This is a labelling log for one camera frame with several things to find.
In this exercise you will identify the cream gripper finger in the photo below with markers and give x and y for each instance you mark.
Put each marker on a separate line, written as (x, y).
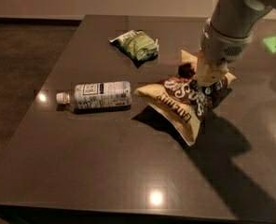
(208, 73)

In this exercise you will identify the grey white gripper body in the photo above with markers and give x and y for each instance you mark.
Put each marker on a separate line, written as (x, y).
(221, 48)

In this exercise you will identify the brown Late July chip bag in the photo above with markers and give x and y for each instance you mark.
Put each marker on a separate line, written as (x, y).
(179, 100)

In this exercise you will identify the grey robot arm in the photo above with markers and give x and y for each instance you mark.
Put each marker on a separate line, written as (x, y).
(226, 35)

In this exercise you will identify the green jalapeno chip bag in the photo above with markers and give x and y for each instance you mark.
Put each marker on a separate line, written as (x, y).
(137, 45)

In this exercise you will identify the clear plastic water bottle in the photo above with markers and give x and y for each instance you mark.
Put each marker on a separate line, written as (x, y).
(100, 95)

